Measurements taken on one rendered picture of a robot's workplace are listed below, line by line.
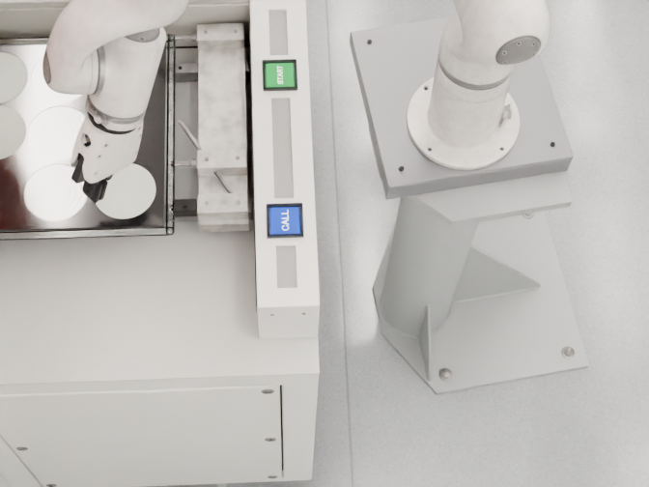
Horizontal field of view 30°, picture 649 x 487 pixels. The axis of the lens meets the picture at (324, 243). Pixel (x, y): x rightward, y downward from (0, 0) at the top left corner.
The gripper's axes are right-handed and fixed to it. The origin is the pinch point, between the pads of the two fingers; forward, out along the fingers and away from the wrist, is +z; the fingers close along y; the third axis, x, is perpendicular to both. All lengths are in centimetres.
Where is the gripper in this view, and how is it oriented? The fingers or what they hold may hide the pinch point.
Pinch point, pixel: (95, 186)
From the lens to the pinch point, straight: 188.7
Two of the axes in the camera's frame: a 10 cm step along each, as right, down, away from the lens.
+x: -7.3, -6.3, 2.6
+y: 6.1, -4.2, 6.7
